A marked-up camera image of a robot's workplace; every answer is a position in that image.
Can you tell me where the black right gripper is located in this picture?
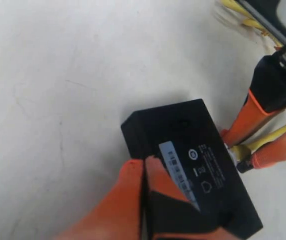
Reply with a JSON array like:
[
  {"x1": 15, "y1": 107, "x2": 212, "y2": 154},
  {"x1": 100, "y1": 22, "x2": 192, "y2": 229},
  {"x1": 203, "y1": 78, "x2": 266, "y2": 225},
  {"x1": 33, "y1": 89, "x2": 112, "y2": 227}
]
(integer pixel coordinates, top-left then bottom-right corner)
[{"x1": 222, "y1": 0, "x2": 286, "y2": 147}]

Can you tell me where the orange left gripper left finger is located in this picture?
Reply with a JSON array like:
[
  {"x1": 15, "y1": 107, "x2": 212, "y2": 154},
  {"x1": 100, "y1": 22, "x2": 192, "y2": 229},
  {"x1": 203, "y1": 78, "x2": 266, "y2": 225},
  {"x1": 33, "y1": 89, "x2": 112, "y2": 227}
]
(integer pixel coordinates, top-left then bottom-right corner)
[{"x1": 56, "y1": 159, "x2": 144, "y2": 240}]

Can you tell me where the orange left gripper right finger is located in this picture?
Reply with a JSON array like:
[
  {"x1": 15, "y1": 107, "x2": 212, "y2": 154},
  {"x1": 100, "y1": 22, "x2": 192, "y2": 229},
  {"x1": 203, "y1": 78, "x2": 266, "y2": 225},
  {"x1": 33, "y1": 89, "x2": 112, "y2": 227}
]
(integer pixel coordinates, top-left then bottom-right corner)
[{"x1": 145, "y1": 156, "x2": 226, "y2": 240}]

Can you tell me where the yellow ethernet cable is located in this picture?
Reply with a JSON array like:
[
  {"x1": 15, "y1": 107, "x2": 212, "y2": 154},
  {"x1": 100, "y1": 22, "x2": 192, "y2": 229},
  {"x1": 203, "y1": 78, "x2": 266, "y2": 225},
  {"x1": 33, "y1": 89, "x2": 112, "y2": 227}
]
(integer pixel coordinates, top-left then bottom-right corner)
[{"x1": 214, "y1": 0, "x2": 286, "y2": 163}]

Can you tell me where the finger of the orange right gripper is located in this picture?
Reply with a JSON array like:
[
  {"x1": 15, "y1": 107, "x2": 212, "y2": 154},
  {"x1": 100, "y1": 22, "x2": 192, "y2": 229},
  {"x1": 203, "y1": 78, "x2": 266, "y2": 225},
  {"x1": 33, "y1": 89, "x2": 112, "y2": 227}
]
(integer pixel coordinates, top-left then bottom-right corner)
[{"x1": 237, "y1": 129, "x2": 286, "y2": 173}]

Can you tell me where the small black box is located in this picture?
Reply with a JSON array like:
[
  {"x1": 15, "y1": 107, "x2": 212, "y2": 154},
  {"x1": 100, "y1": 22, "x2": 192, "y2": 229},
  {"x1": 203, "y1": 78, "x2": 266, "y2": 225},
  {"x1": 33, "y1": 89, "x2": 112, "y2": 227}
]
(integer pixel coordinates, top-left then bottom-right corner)
[{"x1": 121, "y1": 99, "x2": 263, "y2": 239}]

